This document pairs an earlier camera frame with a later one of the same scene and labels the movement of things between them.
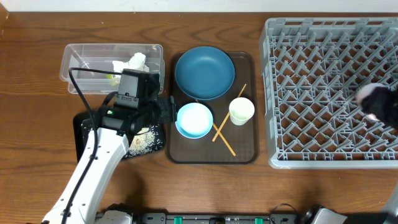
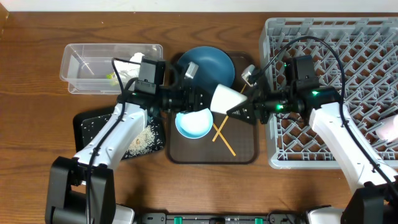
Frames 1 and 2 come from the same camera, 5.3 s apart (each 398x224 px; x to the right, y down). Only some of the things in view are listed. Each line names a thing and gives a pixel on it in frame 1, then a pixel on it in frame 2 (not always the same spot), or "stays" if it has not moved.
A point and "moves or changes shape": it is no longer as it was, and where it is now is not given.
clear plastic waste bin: x=101 y=56 stays
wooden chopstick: x=225 y=119 stays
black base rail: x=276 y=218 stays
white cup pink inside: x=362 y=93 to x=388 y=130
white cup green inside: x=240 y=110 moves or changes shape
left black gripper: x=170 y=109 to x=191 y=99
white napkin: x=136 y=63 stays
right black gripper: x=379 y=104 to x=252 y=105
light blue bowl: x=194 y=120 stays
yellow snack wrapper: x=114 y=79 stays
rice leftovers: x=145 y=142 stays
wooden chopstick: x=216 y=128 stays
